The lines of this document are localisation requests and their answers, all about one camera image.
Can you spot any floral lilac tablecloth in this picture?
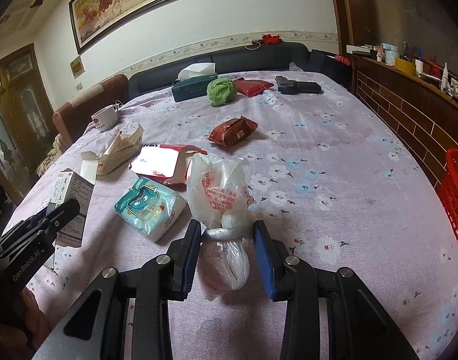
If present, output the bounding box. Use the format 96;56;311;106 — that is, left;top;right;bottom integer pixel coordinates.
7;72;458;359

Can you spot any red white foot-patch box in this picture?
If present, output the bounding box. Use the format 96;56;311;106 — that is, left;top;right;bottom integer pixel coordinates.
129;144;208;185

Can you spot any dark green tissue box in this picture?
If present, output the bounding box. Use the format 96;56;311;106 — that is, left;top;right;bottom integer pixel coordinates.
171;63;217;102

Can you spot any black pistol-shaped object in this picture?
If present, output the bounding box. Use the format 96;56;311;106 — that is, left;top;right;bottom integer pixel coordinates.
275;76;323;95

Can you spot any teal tissue pack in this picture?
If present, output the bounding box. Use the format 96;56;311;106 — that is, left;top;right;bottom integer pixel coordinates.
114;177;187;242

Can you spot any yellow container on counter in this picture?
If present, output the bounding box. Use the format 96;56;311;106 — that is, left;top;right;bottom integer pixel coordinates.
394;58;416;76

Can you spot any white blue medicine box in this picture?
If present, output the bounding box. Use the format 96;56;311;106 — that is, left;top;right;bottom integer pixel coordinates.
42;169;97;275

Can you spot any red flat pouch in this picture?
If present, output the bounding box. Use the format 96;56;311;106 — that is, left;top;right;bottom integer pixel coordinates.
233;77;274;98

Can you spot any brown armchair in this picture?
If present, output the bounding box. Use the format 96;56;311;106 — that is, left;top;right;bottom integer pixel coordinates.
52;74;129;150

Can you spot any cream red paper bag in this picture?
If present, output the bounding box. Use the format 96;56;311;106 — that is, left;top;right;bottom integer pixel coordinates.
80;124;144;184

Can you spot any black leather sofa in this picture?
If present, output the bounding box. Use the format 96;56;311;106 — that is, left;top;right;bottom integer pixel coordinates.
128;42;311;100

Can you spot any floral cushion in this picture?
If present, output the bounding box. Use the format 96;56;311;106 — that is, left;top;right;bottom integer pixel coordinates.
36;134;66;177

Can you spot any green crumpled cloth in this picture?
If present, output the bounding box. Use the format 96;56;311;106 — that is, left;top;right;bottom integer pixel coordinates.
207;77;237;107

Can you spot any small wall plaque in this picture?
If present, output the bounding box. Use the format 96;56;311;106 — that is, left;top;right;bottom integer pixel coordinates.
70;55;85;79

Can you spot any dark red snack wrapper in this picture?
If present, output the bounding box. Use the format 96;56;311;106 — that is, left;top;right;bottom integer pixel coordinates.
208;116;258;147

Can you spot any red item on sofa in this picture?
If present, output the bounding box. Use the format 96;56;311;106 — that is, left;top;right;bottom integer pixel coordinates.
244;34;283;50

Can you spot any wooden brick-pattern counter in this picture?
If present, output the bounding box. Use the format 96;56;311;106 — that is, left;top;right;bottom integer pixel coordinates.
350;56;458;187

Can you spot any white mug red logo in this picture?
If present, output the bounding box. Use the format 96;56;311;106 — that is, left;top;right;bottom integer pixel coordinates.
91;103;120;132

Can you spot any wooden glass door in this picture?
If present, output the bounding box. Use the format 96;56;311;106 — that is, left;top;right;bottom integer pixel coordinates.
0;44;57;205

